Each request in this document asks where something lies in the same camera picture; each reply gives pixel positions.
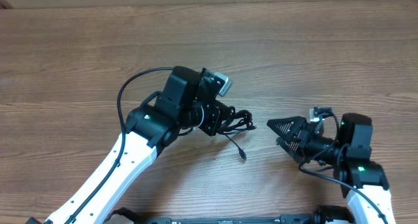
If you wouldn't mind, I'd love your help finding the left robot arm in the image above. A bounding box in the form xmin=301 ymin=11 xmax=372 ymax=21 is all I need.
xmin=45 ymin=66 xmax=232 ymax=224

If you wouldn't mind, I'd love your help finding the black left camera cable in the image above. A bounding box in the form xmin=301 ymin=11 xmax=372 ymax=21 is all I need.
xmin=63 ymin=67 xmax=174 ymax=224

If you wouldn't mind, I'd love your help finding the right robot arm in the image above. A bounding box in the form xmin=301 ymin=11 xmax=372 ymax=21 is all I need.
xmin=266 ymin=107 xmax=395 ymax=224

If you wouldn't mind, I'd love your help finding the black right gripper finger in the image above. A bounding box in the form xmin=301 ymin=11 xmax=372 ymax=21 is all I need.
xmin=266 ymin=116 xmax=307 ymax=141
xmin=276 ymin=137 xmax=302 ymax=162

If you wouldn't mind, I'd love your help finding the black camera cable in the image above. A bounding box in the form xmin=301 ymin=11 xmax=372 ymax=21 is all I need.
xmin=63 ymin=67 xmax=174 ymax=224
xmin=297 ymin=106 xmax=389 ymax=224

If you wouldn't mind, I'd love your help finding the black usb cable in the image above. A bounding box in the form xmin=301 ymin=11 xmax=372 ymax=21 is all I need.
xmin=217 ymin=106 xmax=257 ymax=162

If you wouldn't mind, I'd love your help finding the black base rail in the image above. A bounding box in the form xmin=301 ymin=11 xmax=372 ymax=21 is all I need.
xmin=104 ymin=206 xmax=355 ymax=224

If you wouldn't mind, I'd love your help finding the black right camera cable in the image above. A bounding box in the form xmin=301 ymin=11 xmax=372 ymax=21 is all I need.
xmin=297 ymin=106 xmax=389 ymax=224

